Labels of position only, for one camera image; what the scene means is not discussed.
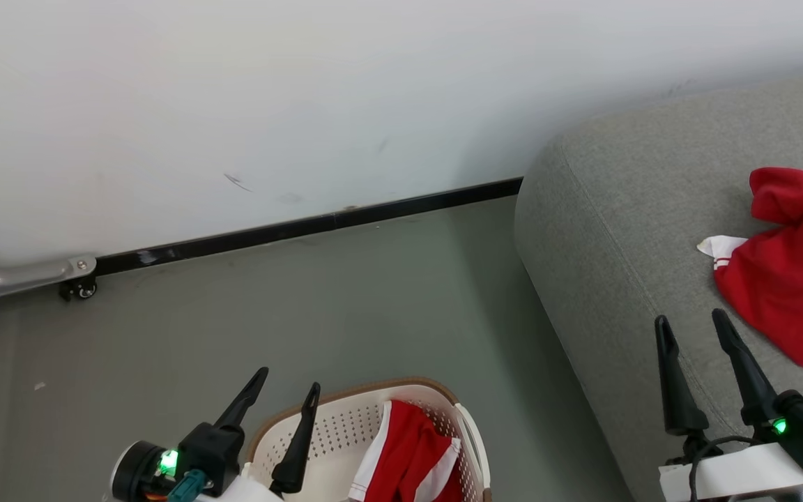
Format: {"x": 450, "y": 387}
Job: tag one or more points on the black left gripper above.
{"x": 210, "y": 453}

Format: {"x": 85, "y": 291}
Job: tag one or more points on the red garment with white cuff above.
{"x": 785, "y": 279}

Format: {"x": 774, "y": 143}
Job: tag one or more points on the red garment with white stripes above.
{"x": 408, "y": 453}

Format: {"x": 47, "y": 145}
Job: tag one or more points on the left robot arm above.
{"x": 133, "y": 474}

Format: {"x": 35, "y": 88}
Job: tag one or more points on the grey fabric sofa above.
{"x": 617, "y": 209}

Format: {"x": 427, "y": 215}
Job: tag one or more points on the cream perforated laundry basket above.
{"x": 346, "y": 432}

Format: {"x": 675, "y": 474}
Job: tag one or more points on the black baseboard strip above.
{"x": 304, "y": 226}

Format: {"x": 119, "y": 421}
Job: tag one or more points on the small black caster wheel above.
{"x": 84, "y": 289}

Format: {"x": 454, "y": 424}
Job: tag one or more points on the grey metal partition foot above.
{"x": 25, "y": 275}

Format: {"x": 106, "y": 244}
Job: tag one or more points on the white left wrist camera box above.
{"x": 248, "y": 493}

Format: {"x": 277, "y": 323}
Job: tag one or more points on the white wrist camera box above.
{"x": 743, "y": 470}
{"x": 248, "y": 493}

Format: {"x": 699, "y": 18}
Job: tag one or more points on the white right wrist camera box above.
{"x": 743, "y": 470}

